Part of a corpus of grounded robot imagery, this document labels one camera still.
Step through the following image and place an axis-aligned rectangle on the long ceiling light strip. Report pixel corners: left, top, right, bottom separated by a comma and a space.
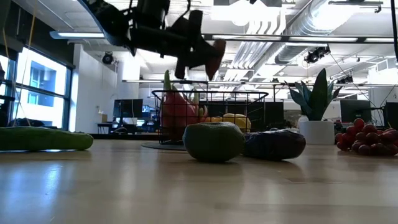
49, 30, 398, 44

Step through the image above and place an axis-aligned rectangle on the large window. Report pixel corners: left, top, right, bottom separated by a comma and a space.
0, 46, 74, 130

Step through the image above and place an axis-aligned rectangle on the black bag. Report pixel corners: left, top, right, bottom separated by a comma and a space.
9, 118, 44, 128

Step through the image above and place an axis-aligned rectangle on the black wire basket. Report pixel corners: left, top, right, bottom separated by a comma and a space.
151, 80, 269, 146

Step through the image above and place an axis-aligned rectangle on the white plant pot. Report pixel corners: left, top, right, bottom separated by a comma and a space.
298, 120, 336, 146

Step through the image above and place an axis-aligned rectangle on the dark purple eggplant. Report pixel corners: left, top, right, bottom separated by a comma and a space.
243, 129, 307, 162

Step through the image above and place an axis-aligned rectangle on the dark office desk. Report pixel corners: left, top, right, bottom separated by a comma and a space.
97, 123, 160, 135

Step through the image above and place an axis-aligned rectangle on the red grape bunch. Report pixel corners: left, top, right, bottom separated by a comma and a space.
334, 118, 398, 156

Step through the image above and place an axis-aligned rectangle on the green round fruit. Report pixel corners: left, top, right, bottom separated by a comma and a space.
182, 121, 246, 163

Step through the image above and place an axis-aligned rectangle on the silver ventilation duct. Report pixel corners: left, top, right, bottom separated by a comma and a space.
275, 0, 358, 65

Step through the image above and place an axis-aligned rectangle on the round grey woven placemat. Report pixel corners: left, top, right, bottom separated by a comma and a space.
141, 141, 187, 152

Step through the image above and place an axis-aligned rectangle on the green leafy plant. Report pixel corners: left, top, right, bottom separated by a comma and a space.
285, 68, 343, 122

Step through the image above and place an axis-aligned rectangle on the black computer monitor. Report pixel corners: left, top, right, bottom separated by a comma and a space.
113, 98, 144, 119
384, 101, 398, 128
340, 99, 373, 123

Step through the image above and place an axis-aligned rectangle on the green cucumber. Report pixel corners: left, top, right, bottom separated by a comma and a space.
0, 126, 95, 152

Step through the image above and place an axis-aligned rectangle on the yellow pear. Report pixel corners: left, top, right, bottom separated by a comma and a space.
222, 113, 252, 133

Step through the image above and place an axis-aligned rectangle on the pink dragon fruit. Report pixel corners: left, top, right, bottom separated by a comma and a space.
188, 88, 208, 125
160, 70, 195, 141

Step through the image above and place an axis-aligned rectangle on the black ceiling rail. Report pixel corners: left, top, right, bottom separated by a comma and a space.
328, 0, 384, 13

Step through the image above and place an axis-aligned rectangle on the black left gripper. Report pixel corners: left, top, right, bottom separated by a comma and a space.
130, 0, 215, 80

